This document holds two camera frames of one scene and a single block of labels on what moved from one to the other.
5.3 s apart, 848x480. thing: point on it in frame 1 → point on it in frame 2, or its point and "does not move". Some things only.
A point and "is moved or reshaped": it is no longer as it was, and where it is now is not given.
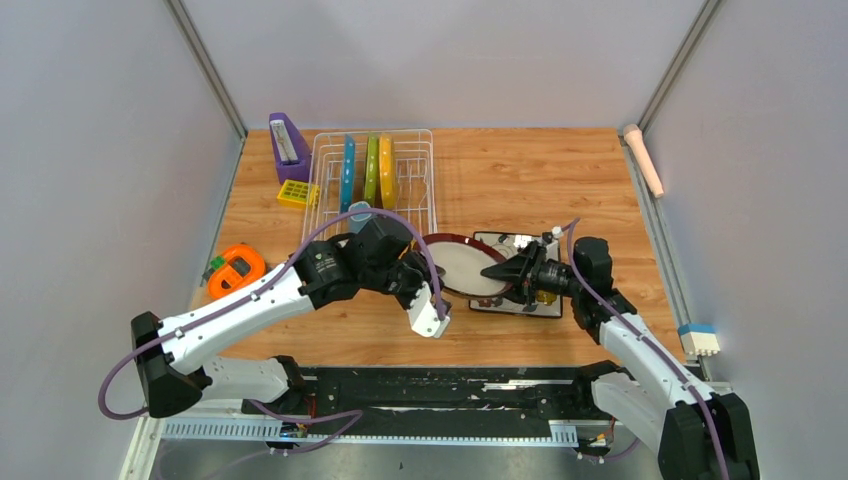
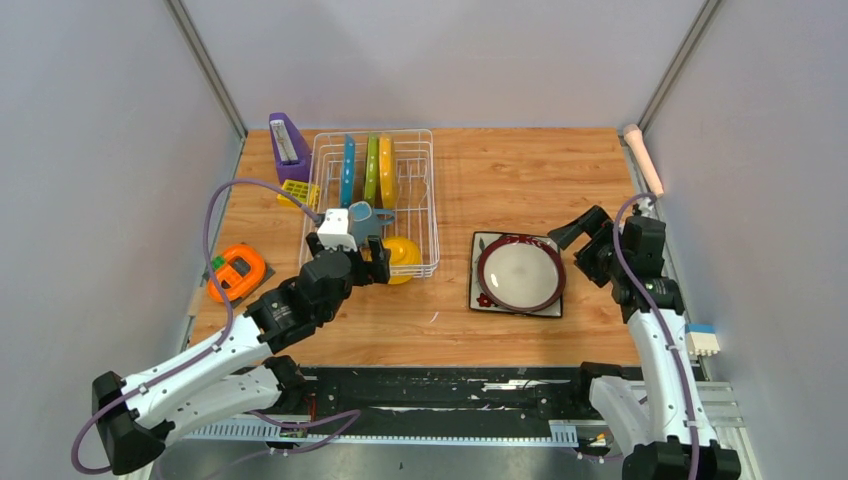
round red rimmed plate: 463,259 is moved or reshaped
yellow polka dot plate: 387,172 does not move
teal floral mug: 358,221 does not move
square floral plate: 512,244 does not move
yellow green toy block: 299,194 does not move
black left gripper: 421,264 → 380,263
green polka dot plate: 371,176 does not move
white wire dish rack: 386,171 does not move
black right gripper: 521,269 → 590,223
